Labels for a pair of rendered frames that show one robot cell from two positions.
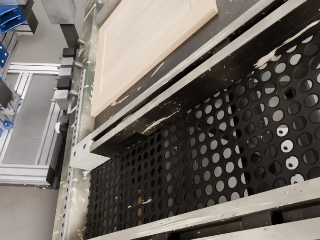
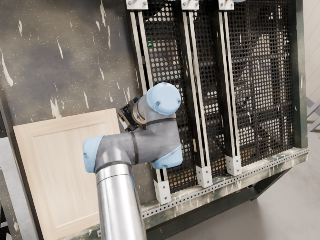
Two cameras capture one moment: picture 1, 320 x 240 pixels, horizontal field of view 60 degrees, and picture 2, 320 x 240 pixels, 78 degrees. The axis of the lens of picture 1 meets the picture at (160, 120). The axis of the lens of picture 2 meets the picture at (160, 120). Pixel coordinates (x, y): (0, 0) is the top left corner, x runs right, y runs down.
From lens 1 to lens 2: 0.96 m
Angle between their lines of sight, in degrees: 64
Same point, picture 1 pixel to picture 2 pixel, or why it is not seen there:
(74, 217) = (190, 190)
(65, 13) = not seen: outside the picture
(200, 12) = (112, 115)
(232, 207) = (194, 94)
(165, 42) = not seen: hidden behind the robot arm
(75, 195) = (181, 194)
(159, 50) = not seen: hidden behind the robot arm
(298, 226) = (197, 79)
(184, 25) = (113, 125)
